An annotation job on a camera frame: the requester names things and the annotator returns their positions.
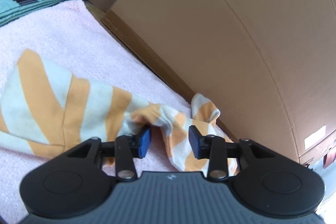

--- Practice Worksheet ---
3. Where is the large cardboard box with labels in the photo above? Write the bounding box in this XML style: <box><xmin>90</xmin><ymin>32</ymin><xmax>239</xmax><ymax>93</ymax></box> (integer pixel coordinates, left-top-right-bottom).
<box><xmin>102</xmin><ymin>0</ymin><xmax>336</xmax><ymax>164</ymax></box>

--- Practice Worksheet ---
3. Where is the pink fluffy towel blanket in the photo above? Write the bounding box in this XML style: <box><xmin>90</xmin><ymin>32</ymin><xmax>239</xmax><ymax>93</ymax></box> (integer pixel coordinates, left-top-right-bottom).
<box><xmin>0</xmin><ymin>0</ymin><xmax>238</xmax><ymax>224</ymax></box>

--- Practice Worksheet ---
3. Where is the cardboard box with tape patches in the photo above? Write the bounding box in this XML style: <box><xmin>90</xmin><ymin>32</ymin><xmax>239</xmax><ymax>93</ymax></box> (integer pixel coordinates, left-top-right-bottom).
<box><xmin>299</xmin><ymin>135</ymin><xmax>336</xmax><ymax>170</ymax></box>

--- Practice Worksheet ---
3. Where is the orange and white striped sweater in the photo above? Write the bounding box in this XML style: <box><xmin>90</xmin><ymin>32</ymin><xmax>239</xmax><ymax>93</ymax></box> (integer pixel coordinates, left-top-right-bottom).
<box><xmin>0</xmin><ymin>49</ymin><xmax>237</xmax><ymax>172</ymax></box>

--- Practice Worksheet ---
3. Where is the white barcode shipping label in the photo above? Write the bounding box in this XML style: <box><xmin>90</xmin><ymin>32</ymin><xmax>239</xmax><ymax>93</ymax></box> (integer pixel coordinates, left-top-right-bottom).
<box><xmin>304</xmin><ymin>132</ymin><xmax>317</xmax><ymax>152</ymax></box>

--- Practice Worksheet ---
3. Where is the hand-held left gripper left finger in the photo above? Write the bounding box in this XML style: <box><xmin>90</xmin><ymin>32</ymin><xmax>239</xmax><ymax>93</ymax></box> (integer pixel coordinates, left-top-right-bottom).
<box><xmin>64</xmin><ymin>126</ymin><xmax>152</xmax><ymax>182</ymax></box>

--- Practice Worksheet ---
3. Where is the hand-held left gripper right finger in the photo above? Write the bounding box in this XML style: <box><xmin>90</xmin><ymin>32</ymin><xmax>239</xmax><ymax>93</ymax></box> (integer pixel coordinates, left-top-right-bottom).
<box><xmin>188</xmin><ymin>126</ymin><xmax>276</xmax><ymax>182</ymax></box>

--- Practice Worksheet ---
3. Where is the white text shipping label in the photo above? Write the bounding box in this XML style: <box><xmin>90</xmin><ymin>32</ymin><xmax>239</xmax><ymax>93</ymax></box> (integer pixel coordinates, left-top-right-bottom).
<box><xmin>315</xmin><ymin>126</ymin><xmax>327</xmax><ymax>146</ymax></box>

